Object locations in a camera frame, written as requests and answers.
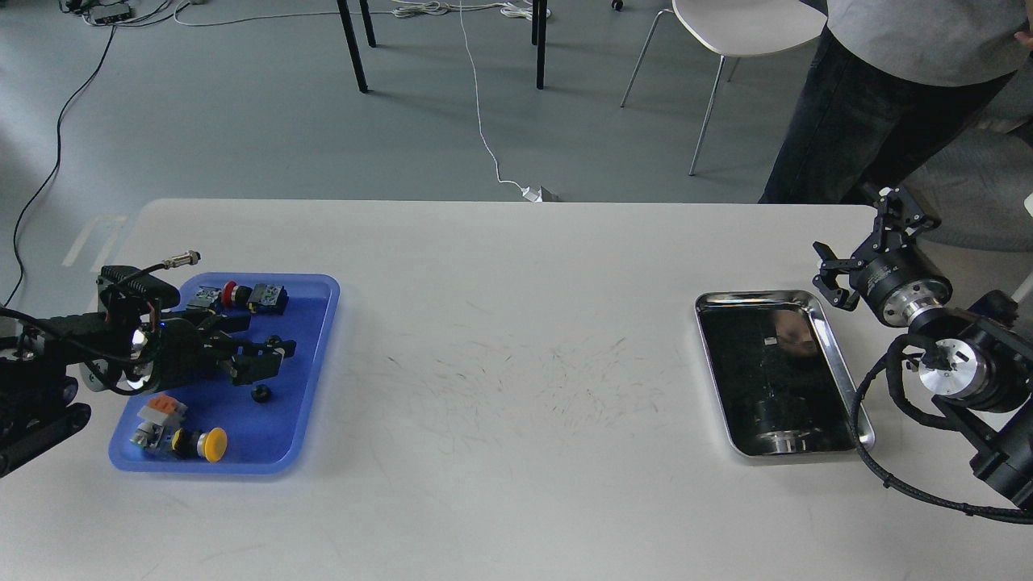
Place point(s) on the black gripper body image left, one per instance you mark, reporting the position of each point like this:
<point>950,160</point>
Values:
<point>174,356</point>

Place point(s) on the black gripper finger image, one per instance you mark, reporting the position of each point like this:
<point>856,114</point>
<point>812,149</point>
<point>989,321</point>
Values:
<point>830,269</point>
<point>900,218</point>
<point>212,326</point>
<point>247,362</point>

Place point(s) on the yellow mushroom push button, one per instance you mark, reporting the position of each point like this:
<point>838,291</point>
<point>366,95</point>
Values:
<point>183,443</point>

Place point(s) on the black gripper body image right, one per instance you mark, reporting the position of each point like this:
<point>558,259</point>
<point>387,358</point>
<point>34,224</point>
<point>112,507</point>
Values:
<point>899,285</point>

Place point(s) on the grey office chair with jacket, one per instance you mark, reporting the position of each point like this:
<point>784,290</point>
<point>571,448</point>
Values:
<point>978,183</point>

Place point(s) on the red emergency stop button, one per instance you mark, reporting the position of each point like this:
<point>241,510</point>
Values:
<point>263,298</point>

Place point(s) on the black wrist camera image left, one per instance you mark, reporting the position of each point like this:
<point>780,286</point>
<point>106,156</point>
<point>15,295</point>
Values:
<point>124,290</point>

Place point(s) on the silver metal tray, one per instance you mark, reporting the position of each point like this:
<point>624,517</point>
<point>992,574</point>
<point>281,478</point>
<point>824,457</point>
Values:
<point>781,383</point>

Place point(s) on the white chair metal legs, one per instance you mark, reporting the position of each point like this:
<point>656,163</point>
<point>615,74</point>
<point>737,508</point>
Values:
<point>736,30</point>

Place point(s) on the person in grey shirt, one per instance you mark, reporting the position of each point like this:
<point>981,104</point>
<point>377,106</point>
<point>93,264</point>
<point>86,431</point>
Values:
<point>892,83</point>

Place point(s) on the black table leg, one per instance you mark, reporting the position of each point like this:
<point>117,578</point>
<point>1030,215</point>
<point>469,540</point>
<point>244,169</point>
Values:
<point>351,39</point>
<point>540,14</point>

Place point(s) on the green push button switch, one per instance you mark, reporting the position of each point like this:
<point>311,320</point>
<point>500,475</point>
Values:
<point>207,298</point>

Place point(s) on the blue plastic tray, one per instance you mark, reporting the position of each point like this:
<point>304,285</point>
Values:
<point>263,437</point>

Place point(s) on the orange grey contact block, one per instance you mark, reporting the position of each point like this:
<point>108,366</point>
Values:
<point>164,411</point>

